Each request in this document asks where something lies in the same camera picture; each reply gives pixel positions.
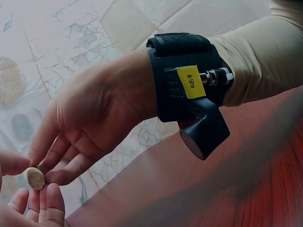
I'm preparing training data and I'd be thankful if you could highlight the person's left hand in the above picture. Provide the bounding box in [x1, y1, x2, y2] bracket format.
[0, 153, 66, 227]

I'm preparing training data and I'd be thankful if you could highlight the person's right forearm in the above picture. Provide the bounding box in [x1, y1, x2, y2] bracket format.
[208, 14, 303, 107]

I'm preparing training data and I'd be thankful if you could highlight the round beige disc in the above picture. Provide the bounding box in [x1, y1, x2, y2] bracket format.
[25, 166, 46, 191]

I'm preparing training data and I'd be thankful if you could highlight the person's right hand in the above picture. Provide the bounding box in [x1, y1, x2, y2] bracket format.
[28, 50, 160, 187]

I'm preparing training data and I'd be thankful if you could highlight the black wrist band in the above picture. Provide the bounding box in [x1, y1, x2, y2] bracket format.
[145, 34, 235, 161]

